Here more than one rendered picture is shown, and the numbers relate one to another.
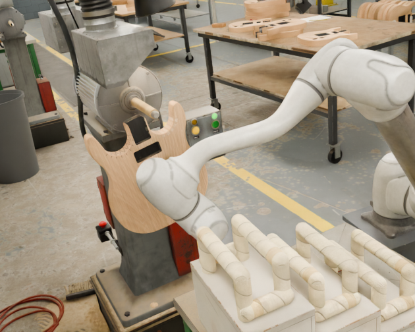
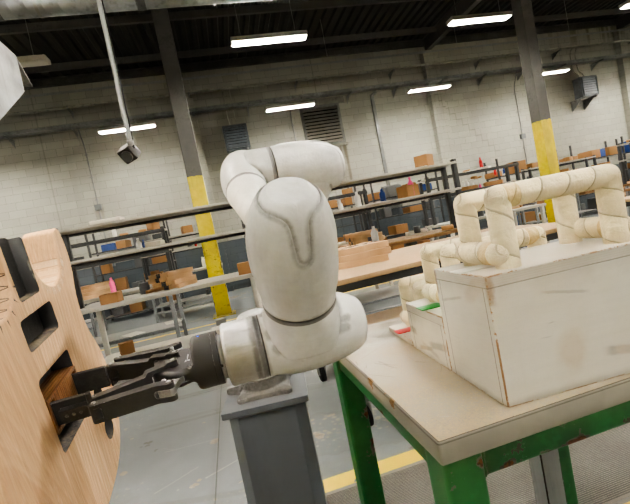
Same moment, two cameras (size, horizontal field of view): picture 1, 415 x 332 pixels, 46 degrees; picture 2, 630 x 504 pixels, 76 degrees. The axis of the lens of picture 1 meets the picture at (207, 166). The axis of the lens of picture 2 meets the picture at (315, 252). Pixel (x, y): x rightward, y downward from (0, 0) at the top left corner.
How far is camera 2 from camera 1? 1.29 m
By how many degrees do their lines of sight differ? 77
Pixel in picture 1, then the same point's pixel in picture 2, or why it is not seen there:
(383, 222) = (271, 385)
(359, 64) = (305, 144)
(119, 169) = (3, 369)
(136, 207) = (51, 491)
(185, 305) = (463, 426)
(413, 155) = not seen: hidden behind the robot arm
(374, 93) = (334, 163)
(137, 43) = (0, 60)
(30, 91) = not seen: outside the picture
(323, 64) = (259, 156)
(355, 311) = not seen: hidden behind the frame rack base
